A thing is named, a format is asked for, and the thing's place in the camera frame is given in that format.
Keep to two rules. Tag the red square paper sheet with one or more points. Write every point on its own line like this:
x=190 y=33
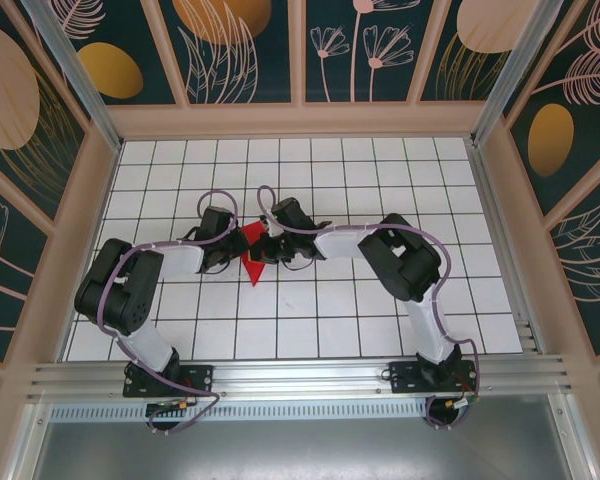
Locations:
x=255 y=275

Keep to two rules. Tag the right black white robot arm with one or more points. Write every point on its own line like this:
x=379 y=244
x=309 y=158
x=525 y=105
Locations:
x=405 y=265

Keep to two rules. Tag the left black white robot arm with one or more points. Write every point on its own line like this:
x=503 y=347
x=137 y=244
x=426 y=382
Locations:
x=120 y=290

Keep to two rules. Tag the grey metal sheet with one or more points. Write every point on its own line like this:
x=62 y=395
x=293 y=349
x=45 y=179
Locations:
x=300 y=450

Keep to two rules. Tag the long aluminium mounting rail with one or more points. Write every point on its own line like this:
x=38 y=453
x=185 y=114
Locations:
x=300 y=375

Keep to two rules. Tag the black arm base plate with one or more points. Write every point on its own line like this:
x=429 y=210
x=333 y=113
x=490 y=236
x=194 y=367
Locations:
x=200 y=377
x=405 y=375

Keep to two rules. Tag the aluminium corner post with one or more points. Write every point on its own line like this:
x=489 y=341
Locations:
x=515 y=75
x=75 y=75

